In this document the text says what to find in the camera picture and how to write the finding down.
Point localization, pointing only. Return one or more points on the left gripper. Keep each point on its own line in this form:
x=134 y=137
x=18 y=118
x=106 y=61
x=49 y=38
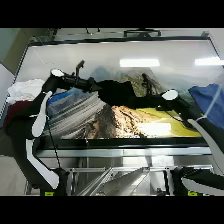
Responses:
x=93 y=85

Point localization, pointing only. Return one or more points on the black garment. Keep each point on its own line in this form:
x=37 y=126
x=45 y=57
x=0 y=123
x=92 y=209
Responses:
x=116 y=93

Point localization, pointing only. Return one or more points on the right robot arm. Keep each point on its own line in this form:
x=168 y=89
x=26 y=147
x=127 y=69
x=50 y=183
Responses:
x=206 y=133

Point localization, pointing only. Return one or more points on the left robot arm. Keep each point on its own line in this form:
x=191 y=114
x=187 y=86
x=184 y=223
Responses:
x=41 y=113

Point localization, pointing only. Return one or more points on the white garment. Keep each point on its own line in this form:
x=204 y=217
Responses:
x=25 y=88

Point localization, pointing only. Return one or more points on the dark red garment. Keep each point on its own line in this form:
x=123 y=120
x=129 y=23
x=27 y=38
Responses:
x=15 y=111

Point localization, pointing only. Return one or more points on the blue garment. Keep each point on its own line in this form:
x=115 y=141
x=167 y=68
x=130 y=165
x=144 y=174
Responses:
x=208 y=100

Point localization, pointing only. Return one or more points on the silver frame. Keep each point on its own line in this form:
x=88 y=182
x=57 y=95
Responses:
x=116 y=152

